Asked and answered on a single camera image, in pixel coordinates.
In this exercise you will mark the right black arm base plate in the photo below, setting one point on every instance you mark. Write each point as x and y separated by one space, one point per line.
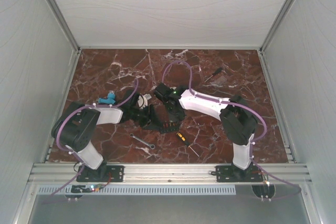
226 174

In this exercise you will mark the black handled screwdriver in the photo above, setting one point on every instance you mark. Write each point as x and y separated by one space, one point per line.
217 71

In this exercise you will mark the light blue slotted cable duct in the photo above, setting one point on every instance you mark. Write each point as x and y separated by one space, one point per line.
141 190

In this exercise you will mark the silver combination wrench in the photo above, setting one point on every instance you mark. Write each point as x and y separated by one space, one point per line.
151 146

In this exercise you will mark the black fuse box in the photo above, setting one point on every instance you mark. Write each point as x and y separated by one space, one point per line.
169 126

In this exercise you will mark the yellow black screwdriver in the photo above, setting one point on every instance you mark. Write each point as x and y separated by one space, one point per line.
183 139

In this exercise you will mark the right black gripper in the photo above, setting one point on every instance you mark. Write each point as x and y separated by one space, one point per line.
177 118

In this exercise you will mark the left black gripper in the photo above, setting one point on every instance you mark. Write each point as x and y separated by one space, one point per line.
148 119

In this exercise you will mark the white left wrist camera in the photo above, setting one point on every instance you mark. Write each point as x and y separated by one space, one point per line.
143 100

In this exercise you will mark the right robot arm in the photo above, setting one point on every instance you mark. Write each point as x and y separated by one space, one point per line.
238 122

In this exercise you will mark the blue plastic part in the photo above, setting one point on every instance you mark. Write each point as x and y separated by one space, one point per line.
110 99

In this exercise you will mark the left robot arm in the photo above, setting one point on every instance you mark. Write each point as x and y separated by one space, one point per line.
74 129

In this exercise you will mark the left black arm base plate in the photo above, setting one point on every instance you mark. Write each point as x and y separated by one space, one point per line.
105 173

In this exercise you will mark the aluminium front rail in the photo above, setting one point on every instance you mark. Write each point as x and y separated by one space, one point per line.
165 174

